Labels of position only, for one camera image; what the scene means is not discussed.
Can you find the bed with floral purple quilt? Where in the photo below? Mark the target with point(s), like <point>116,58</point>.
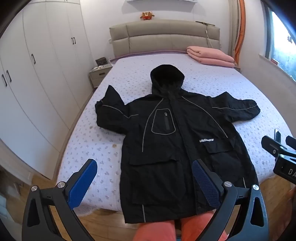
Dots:
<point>92,150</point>

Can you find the white wardrobe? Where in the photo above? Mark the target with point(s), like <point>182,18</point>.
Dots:
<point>41,81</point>

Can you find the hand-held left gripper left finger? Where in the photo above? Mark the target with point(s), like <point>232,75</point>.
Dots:
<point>84,183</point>

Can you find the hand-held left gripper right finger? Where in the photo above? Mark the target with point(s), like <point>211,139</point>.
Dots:
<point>204,183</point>

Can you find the beige padded headboard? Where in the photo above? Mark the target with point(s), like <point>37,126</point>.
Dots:
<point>161,34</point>

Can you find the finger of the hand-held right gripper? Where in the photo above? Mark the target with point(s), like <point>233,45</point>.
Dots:
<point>291,142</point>
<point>271,144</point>

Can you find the black hooded jacket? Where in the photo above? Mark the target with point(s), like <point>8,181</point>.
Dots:
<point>173,139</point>

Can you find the beige nightstand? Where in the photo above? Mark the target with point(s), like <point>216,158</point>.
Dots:
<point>98,76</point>

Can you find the dark small bag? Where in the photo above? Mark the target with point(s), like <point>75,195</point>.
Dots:
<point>101,61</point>

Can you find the beige and orange curtain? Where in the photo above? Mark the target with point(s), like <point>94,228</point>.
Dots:
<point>238,27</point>

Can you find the brown plush toy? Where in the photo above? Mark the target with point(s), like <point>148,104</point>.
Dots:
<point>147,15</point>

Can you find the wooden stick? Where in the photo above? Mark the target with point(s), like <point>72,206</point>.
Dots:
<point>204,23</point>

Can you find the folded pink blanket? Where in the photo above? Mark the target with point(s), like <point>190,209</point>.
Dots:
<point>210,56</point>

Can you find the orange pants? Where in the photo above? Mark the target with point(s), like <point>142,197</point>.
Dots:
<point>157,229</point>

